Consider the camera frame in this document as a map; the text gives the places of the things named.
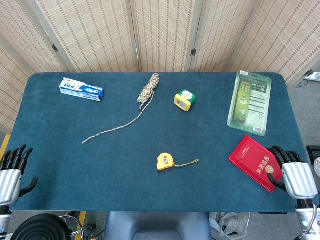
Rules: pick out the black round stool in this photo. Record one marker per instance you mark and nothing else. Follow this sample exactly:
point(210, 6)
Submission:
point(41, 228)

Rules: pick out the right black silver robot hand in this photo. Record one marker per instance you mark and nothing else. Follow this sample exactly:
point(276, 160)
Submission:
point(298, 180)

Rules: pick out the clear plastic bag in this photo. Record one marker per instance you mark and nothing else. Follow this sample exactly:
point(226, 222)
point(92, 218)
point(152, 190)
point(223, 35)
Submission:
point(228, 223)

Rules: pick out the bamboo folding screen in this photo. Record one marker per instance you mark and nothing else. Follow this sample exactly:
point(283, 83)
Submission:
point(162, 32)

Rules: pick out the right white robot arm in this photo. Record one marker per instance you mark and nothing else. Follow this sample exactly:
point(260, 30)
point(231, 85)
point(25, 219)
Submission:
point(307, 220)

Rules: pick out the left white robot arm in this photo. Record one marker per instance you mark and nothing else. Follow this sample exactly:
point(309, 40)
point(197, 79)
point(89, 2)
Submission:
point(3, 221)

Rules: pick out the black box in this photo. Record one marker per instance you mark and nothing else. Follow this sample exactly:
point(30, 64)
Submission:
point(312, 151)

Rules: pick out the black screen hinge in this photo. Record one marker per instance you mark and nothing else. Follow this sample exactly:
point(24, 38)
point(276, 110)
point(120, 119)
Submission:
point(54, 48)
point(193, 52)

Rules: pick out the white power strip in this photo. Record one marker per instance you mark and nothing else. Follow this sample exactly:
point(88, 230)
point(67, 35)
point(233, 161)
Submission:
point(313, 75)

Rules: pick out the green blister pack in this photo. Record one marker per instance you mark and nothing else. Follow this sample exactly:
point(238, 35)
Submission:
point(251, 102)

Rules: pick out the small yellow green box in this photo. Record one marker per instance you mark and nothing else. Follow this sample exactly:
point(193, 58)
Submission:
point(183, 100)

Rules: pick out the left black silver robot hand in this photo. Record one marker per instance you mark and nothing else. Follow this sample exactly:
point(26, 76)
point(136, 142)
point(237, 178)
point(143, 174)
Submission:
point(10, 183)

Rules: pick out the blue white toothpaste box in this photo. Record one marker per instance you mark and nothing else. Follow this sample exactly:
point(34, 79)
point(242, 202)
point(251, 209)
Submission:
point(81, 89)

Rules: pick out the blue grey robot torso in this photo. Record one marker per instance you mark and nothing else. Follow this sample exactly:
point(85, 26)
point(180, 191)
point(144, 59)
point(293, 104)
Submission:
point(157, 225)

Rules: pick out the red booklet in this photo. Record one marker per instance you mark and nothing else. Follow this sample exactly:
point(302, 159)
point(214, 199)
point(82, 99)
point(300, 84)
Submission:
point(250, 157)

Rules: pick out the blue felt table mat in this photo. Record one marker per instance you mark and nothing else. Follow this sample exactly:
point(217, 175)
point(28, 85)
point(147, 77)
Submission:
point(125, 162)

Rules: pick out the yellow tape measure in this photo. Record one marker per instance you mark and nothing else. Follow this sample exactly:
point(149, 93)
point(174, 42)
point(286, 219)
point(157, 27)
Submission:
point(165, 162)

